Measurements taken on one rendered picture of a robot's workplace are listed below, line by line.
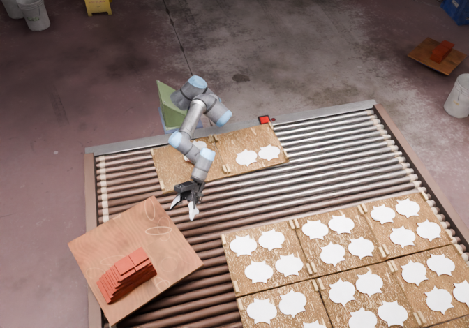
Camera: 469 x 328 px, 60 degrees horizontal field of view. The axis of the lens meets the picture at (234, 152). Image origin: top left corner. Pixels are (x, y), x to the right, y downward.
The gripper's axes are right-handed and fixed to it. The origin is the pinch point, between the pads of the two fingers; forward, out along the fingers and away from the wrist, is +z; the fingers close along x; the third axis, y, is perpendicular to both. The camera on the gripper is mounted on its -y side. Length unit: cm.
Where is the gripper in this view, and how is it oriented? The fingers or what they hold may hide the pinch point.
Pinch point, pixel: (179, 215)
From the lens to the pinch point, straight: 200.1
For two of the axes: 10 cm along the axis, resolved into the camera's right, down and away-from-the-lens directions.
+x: -7.6, -2.6, 5.9
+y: 5.3, 2.7, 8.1
